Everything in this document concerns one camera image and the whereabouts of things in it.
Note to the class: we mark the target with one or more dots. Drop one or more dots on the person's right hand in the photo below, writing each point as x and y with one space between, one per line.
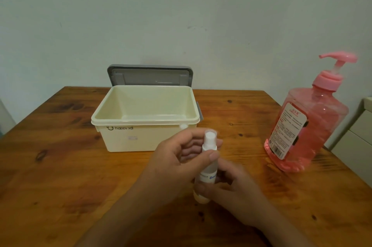
238 197

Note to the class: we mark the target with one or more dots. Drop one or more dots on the person's left hand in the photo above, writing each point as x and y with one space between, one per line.
168 165

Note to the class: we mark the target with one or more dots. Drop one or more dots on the person's left thumb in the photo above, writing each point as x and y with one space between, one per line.
205 162

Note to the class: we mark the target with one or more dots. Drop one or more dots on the person's right thumb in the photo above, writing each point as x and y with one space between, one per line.
206 190

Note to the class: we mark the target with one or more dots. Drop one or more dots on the small white spray bottle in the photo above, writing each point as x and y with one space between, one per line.
209 142

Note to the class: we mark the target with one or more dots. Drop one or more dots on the person's left forearm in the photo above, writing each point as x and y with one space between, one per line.
125 214

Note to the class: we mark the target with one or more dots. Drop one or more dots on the small clear bottle cap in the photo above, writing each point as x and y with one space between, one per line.
184 126

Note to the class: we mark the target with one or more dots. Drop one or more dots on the cream plastic storage box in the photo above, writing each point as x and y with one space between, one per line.
136 136

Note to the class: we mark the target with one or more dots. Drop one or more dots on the grey plastic box lid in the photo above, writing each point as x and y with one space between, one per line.
145 76

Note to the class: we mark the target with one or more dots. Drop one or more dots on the pink pump soap bottle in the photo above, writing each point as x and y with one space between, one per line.
311 127

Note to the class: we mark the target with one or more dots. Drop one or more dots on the white drawer cabinet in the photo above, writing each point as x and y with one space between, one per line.
356 145

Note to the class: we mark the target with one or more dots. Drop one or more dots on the white furniture piece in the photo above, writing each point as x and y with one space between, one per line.
5 118

